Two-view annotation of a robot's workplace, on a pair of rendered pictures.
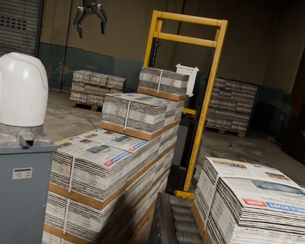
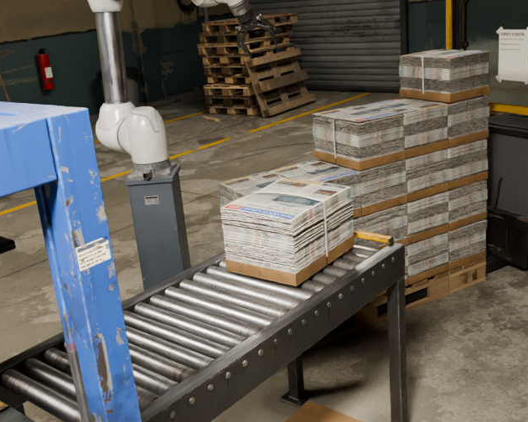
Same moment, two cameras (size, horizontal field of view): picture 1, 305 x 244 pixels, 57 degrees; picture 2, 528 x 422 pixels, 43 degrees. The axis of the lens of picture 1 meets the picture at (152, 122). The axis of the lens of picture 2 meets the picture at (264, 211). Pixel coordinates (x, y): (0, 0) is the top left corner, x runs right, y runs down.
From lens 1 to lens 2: 2.00 m
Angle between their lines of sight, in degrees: 43
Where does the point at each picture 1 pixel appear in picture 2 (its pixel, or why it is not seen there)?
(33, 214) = (168, 234)
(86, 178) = not seen: hidden behind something
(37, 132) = (157, 167)
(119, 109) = (327, 131)
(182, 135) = not seen: outside the picture
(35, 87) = (146, 133)
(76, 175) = not seen: hidden behind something
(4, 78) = (127, 129)
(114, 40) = not seen: outside the picture
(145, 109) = (349, 127)
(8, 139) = (137, 174)
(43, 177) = (169, 204)
